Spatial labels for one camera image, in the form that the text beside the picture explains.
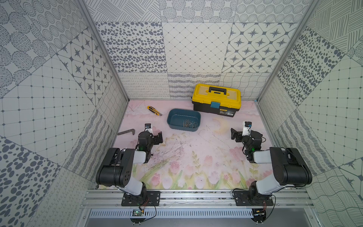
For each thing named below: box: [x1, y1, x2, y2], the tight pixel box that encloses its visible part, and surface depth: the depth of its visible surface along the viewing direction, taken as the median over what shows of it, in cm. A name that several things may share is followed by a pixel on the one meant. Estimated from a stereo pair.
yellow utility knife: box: [146, 105, 163, 116], surface depth 113 cm
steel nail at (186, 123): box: [183, 118, 191, 128], surface depth 106 cm
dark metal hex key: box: [117, 128, 136, 136], surface depth 103 cm
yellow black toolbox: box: [191, 83, 242, 118], surface depth 104 cm
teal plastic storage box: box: [166, 108, 202, 132], surface depth 107 cm
